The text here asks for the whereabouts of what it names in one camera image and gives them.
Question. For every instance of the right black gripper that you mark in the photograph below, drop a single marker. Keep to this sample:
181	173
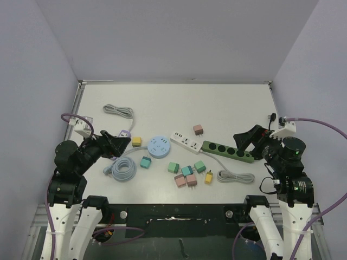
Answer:
261	142

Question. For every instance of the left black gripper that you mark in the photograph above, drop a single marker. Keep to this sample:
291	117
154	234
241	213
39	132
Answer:
110	144

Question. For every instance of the teal plug adapter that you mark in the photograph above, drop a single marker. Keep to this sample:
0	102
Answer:
187	170
145	162

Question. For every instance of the brown pink plug adapter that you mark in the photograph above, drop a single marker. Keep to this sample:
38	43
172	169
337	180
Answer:
198	130

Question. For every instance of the yellow plug adapter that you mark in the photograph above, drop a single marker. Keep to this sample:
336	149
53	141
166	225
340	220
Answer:
208	177
136	141

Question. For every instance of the green plug adapter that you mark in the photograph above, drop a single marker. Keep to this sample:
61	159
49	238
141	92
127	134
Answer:
173	167
200	166

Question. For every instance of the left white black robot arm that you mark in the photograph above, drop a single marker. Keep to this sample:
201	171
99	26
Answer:
67	185

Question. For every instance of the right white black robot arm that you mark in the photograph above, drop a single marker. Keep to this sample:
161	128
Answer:
293	189

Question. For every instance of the pink plug adapter right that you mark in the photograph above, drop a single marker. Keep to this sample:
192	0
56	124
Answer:
191	180

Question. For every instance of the pink plug adapter left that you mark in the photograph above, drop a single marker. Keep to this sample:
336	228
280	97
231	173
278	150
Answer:
180	180

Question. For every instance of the purple power strip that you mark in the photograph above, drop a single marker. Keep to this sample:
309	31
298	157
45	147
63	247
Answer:
125	133

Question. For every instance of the green power strip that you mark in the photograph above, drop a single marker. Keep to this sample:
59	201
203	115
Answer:
227	152

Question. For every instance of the round blue power strip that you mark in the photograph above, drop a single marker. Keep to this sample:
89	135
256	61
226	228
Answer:
158	147

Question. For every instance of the white power strip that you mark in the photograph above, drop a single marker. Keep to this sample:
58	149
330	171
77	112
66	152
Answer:
186	143

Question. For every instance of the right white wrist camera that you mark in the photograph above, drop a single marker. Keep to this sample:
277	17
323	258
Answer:
288	129

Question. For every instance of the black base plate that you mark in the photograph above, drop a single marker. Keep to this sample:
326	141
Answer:
178	220

